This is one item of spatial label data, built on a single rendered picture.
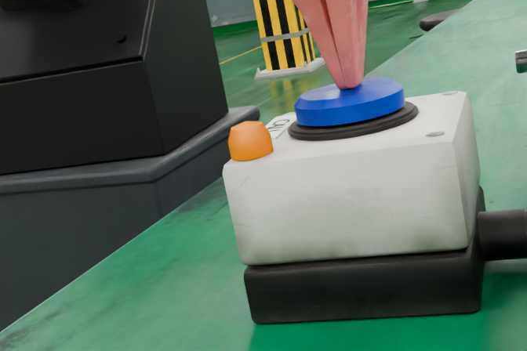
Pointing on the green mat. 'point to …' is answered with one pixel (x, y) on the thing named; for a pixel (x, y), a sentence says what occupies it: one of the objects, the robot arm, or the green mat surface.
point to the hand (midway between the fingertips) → (347, 63)
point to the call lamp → (249, 141)
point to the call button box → (369, 216)
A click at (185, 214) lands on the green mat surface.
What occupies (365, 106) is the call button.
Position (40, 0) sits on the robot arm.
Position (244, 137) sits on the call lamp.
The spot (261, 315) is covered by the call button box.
